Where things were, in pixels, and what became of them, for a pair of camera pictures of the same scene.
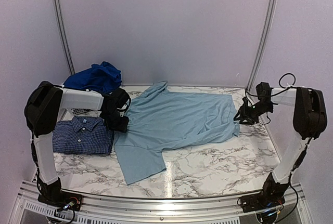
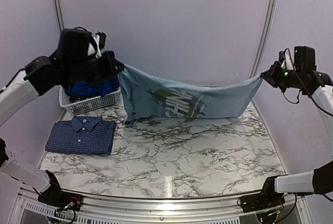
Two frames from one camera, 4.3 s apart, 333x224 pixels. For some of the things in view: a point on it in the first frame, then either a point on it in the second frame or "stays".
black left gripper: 122,127 to 111,70
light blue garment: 166,119 to 144,95
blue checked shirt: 82,135 stays
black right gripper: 246,116 to 271,76
